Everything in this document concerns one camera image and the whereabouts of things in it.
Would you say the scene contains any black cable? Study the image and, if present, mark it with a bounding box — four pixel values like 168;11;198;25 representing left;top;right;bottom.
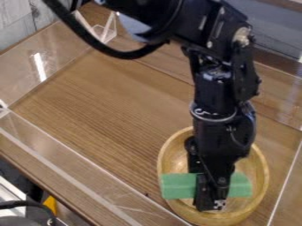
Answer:
40;0;170;60

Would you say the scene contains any clear acrylic front wall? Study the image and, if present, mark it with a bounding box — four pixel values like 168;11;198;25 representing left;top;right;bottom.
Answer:
0;101;190;226

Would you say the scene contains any green rectangular block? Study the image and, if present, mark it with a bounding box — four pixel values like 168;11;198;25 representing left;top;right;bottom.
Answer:
159;172;252;200

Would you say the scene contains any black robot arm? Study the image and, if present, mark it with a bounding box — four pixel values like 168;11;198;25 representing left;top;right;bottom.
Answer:
95;0;260;212

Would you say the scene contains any light wooden bowl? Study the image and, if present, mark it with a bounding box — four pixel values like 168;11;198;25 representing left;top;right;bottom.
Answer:
156;127;270;226

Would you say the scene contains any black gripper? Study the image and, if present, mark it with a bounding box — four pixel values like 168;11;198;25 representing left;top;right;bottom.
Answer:
184;102;256;212

